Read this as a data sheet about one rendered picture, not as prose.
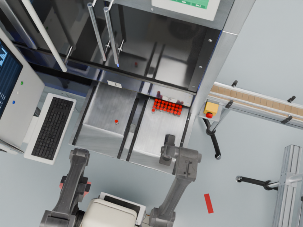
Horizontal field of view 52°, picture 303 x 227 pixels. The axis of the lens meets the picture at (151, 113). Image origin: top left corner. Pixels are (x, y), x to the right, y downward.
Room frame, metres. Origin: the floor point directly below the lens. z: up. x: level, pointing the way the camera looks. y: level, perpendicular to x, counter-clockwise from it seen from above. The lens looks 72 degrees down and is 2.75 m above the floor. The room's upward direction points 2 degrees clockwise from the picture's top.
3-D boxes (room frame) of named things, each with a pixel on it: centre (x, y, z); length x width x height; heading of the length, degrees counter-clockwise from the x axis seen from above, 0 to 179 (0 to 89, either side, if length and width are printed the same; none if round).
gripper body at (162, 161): (0.33, -0.10, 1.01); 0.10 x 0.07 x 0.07; 166
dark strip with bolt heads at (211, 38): (0.63, -0.21, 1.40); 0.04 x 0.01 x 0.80; 76
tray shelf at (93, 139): (0.54, 0.10, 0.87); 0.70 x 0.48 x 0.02; 76
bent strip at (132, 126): (0.45, 0.12, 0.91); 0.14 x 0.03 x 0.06; 165
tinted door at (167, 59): (0.69, -0.03, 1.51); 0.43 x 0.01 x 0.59; 76
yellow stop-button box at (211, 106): (0.62, -0.35, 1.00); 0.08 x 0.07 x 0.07; 166
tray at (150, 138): (0.51, -0.07, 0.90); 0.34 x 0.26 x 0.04; 167
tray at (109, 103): (0.65, 0.25, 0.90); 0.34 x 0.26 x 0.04; 166
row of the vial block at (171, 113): (0.62, -0.09, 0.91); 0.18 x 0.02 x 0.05; 77
